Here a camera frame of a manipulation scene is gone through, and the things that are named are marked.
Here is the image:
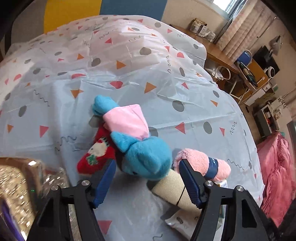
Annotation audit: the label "pink towel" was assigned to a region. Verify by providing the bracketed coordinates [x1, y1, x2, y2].
[173, 148, 231, 181]

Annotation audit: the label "white plastic packet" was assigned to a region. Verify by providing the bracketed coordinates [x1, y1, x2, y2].
[165, 206, 202, 240]

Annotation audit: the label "beige bandage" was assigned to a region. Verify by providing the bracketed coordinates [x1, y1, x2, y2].
[152, 169, 201, 216]

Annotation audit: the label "red christmas sock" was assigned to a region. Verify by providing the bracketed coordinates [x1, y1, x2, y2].
[77, 123, 118, 175]

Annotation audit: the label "blue plush toy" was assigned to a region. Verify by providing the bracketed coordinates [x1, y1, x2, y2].
[93, 95, 173, 180]

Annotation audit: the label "blue tissue pack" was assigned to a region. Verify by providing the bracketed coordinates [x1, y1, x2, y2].
[215, 180, 228, 188]

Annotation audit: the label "purple cardboard box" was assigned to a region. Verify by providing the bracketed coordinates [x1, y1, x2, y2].
[1, 198, 25, 241]

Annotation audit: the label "ornate gold tissue box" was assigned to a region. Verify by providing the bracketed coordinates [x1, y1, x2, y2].
[1, 157, 81, 240]

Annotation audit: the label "pink ruffled blanket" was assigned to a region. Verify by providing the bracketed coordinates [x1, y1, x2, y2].
[257, 133, 295, 226]

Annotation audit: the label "white shelf cabinet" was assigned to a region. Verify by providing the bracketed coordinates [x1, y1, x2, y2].
[253, 104, 292, 138]

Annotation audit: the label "patterned plastic tablecloth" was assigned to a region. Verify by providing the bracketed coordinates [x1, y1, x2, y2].
[1, 15, 264, 240]

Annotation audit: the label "white fan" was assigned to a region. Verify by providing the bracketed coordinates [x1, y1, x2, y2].
[264, 66, 275, 78]

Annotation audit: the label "white tote bag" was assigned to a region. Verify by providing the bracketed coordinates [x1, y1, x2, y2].
[205, 65, 231, 81]

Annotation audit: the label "blue folding chair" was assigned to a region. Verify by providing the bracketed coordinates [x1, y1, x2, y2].
[235, 50, 252, 66]

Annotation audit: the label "black television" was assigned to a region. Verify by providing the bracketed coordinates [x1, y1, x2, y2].
[252, 46, 280, 74]

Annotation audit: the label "wooden desk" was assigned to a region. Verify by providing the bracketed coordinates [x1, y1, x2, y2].
[170, 24, 239, 74]

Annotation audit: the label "right curtain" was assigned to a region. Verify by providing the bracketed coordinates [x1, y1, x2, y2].
[216, 1, 275, 62]

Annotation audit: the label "items on desk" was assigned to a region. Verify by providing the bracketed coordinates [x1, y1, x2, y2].
[189, 18, 216, 42]

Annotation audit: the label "window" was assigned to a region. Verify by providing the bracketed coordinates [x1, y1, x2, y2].
[208, 0, 245, 20]

